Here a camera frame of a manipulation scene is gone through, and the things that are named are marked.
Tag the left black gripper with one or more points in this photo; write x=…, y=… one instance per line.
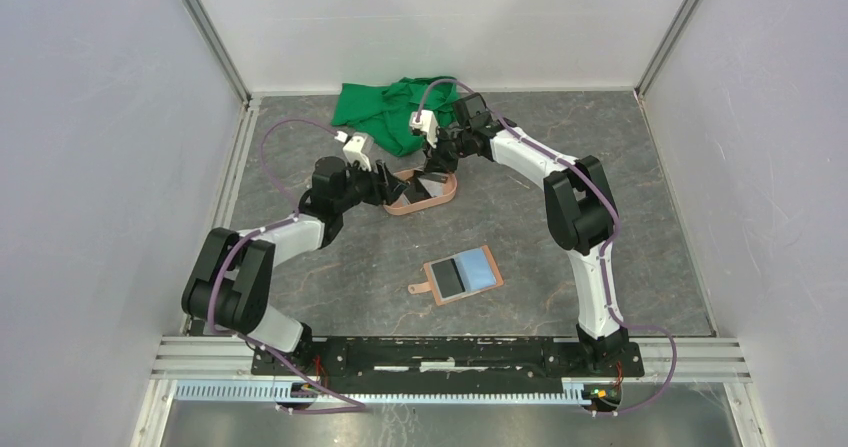
x=385, y=187

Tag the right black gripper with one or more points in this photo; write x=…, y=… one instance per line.
x=436, y=161

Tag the pink oval tray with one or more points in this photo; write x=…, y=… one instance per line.
x=441, y=194

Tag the black card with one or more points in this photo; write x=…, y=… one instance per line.
x=416, y=190
x=447, y=278

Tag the brown leather card holder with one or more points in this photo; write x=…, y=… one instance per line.
x=478, y=269

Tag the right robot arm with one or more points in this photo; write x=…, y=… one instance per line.
x=580, y=211

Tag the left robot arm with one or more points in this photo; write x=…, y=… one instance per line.
x=229, y=285

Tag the green cloth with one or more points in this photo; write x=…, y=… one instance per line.
x=383, y=112

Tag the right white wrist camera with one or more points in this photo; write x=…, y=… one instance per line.
x=424, y=124

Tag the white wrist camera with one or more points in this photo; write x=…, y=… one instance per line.
x=356, y=147
x=424, y=124

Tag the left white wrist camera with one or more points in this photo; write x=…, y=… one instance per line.
x=356, y=147

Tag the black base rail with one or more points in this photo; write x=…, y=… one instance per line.
x=465, y=365

